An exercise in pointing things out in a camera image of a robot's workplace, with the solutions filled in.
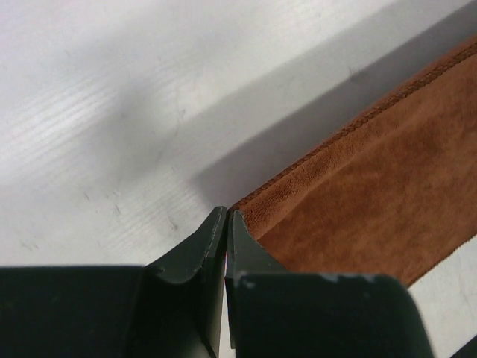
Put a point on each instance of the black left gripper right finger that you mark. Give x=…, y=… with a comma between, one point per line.
x=274, y=312

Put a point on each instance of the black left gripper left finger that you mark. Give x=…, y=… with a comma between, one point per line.
x=169, y=308

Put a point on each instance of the brown towel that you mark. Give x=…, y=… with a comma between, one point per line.
x=393, y=192

